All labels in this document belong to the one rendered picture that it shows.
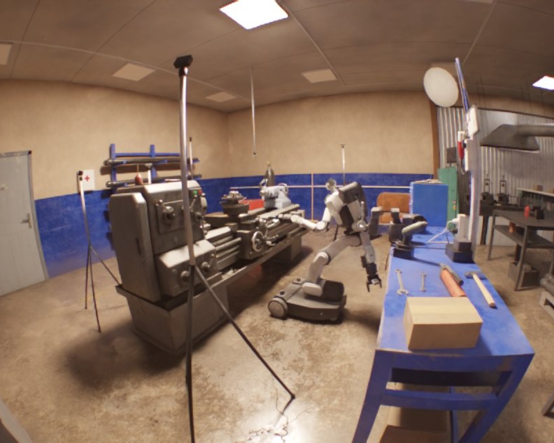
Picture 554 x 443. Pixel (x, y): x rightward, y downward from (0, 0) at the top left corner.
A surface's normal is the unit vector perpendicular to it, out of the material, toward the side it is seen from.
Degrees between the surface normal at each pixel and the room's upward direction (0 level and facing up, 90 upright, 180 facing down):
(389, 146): 90
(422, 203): 90
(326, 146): 90
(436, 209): 90
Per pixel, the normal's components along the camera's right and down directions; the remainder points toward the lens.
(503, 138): -0.44, 0.04
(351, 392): -0.04, -0.98
